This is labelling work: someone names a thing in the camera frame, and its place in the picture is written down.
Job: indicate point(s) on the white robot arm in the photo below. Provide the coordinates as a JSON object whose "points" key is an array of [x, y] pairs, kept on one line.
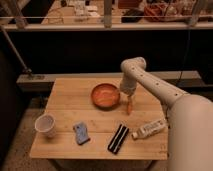
{"points": [[190, 118]]}

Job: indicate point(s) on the wooden table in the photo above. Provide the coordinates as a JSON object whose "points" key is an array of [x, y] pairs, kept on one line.
{"points": [[69, 103]]}

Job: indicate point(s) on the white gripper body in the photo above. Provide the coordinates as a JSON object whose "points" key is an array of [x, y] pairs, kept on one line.
{"points": [[128, 86]]}

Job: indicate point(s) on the orange ceramic bowl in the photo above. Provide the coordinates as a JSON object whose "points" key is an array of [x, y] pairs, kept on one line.
{"points": [[105, 96]]}

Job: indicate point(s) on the blue sponge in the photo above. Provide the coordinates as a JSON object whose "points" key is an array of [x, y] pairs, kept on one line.
{"points": [[80, 130]]}

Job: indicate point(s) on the white paper cup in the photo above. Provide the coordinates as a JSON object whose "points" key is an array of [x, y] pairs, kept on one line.
{"points": [[45, 124]]}

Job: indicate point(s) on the metal diagonal pole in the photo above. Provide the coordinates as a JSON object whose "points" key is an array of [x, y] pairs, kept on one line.
{"points": [[26, 69]]}

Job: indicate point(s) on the clear plastic bottle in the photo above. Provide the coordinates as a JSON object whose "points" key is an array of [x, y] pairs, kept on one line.
{"points": [[149, 129]]}

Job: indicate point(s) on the metal railing shelf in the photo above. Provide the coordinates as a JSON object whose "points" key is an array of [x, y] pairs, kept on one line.
{"points": [[84, 15]]}

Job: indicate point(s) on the grey low ledge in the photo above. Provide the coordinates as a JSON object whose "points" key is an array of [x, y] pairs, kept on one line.
{"points": [[44, 82]]}

